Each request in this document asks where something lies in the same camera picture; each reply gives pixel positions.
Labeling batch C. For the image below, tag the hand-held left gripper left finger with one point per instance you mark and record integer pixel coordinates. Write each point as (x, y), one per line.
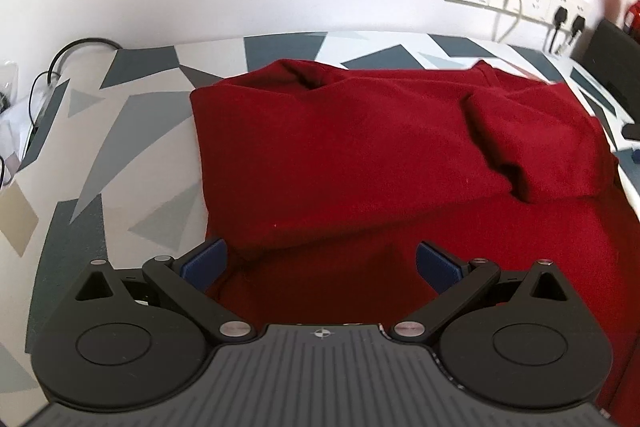
(205, 259)

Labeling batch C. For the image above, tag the clear plastic bag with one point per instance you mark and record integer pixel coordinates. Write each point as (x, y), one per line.
(20, 117)

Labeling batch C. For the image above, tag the black plug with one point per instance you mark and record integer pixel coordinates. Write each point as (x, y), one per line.
(578, 27)
(560, 19)

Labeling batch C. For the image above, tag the red sweater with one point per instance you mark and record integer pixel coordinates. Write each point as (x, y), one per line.
(350, 157)

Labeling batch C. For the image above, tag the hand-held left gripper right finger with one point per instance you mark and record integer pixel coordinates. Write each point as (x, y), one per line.
(440, 264)

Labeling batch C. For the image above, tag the black panel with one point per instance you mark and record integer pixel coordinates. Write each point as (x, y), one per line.
(610, 57)

